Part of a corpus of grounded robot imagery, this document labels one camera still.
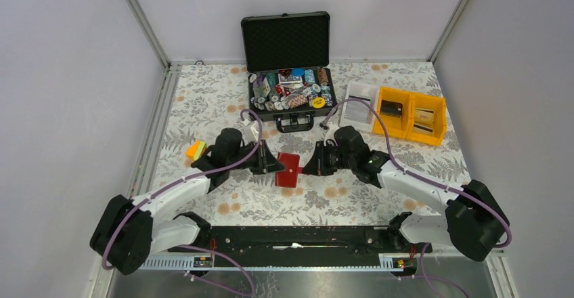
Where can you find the white plastic bin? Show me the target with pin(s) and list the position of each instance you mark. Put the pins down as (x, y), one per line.
(366, 91)

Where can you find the black poker chip case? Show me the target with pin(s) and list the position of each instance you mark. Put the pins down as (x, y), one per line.
(287, 59)

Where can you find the red leather card holder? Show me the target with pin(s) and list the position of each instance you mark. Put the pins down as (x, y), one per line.
(289, 177)

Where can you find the white slotted cable duct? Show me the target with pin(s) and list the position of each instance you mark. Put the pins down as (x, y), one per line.
(333, 262)

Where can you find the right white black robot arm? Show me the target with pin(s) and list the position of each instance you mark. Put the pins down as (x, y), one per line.
(467, 217)

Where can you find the cards in white bin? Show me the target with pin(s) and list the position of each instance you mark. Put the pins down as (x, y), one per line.
(357, 112)

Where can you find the black card in yellow bin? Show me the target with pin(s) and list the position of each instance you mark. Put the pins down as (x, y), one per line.
(394, 109)

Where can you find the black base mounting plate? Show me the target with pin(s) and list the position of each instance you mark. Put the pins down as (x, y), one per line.
(307, 241)

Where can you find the yellow round dealer chip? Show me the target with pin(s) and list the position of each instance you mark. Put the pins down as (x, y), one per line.
(318, 102)

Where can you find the beige cards in yellow bin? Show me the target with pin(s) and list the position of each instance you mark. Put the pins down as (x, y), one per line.
(424, 121)

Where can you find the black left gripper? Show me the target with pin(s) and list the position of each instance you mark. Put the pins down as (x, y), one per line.
(273, 164)

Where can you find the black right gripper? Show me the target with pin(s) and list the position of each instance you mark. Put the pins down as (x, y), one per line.
(317, 164)

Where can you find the yellow bin right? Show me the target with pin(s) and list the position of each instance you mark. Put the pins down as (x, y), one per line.
(438, 105)

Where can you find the orange green sticky note block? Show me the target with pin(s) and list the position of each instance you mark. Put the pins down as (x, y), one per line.
(196, 150)

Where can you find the floral patterned table mat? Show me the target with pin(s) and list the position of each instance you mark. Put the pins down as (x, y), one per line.
(209, 98)

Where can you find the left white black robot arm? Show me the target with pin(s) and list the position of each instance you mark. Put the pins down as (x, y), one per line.
(131, 229)

